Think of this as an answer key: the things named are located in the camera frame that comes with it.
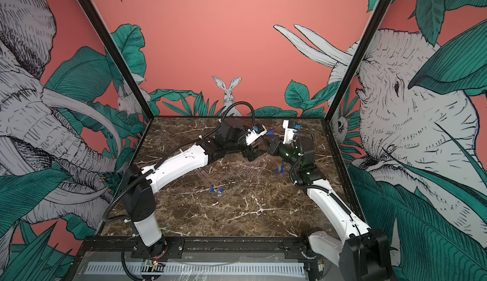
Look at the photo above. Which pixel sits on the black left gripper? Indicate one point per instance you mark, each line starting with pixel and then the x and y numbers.
pixel 247 153

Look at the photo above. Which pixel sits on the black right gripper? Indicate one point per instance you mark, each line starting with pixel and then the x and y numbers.
pixel 278 147

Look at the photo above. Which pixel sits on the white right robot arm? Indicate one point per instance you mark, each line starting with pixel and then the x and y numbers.
pixel 360 252

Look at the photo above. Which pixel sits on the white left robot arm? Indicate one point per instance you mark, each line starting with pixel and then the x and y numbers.
pixel 139 201

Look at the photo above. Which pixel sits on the clear test tube blue stopper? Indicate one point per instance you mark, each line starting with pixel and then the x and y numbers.
pixel 217 183
pixel 206 179

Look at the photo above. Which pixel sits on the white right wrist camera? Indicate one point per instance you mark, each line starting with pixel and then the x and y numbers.
pixel 291 131

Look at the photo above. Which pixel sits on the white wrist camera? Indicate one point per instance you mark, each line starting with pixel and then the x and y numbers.
pixel 255 133
pixel 291 131

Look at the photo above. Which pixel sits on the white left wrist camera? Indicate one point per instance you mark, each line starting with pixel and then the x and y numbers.
pixel 255 133

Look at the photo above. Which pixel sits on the white slotted cable duct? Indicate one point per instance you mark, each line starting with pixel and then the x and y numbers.
pixel 176 269

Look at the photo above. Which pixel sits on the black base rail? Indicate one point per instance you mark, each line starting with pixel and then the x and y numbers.
pixel 291 247

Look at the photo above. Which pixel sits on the black frame post left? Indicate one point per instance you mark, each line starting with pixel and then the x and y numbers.
pixel 101 29

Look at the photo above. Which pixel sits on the black frame post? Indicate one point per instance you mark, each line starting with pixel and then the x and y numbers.
pixel 101 29
pixel 363 45

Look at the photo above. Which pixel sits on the black frame post right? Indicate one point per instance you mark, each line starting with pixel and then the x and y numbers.
pixel 363 45

